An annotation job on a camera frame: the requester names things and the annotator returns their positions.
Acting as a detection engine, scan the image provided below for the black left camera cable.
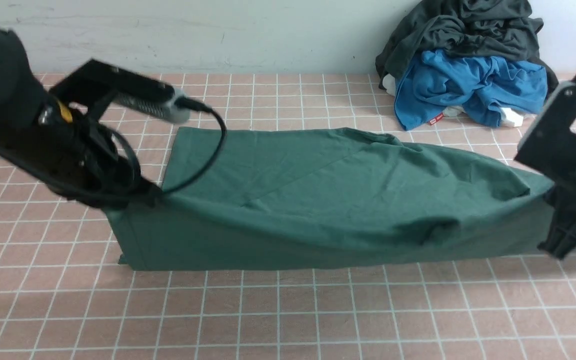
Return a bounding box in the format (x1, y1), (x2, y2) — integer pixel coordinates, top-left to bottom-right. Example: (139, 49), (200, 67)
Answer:
(58, 97), (228, 201)

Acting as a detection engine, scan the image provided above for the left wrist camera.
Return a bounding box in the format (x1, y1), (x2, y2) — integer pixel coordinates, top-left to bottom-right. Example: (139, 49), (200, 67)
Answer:
(49, 59), (191, 125)

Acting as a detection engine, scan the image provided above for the dark grey crumpled garment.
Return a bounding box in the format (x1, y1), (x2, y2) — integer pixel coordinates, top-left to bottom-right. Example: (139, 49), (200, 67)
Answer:
(375, 0), (559, 95)

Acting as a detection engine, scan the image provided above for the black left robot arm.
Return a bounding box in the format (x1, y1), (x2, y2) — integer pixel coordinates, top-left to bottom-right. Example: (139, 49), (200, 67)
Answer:
(0, 28), (172, 209)

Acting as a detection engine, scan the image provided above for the green long-sleeved shirt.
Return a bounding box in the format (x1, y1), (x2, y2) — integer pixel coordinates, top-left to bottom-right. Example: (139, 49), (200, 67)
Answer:
(104, 128), (553, 271)

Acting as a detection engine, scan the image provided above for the blue crumpled garment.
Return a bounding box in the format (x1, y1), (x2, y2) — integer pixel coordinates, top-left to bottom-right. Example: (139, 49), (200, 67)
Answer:
(393, 48), (547, 131)

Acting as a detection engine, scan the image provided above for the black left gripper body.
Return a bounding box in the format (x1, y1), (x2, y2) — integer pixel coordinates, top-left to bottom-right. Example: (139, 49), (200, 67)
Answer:
(13, 100), (163, 208)

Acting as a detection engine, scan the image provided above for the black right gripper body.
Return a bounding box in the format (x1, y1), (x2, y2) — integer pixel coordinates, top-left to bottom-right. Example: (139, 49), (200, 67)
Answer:
(537, 186), (576, 260)

